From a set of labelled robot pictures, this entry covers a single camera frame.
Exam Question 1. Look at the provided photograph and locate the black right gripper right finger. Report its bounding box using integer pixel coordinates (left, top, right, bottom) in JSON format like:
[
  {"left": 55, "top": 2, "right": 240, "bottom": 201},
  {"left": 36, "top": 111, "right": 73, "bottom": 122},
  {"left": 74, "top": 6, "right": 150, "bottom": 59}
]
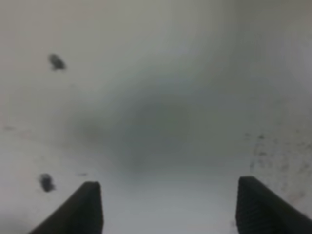
[{"left": 235, "top": 176, "right": 312, "bottom": 234}]

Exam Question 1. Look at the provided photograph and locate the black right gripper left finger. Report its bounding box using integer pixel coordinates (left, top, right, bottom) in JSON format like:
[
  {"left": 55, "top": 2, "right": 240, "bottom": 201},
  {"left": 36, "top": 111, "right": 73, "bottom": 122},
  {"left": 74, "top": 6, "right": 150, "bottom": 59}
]
[{"left": 31, "top": 182, "right": 104, "bottom": 234}]

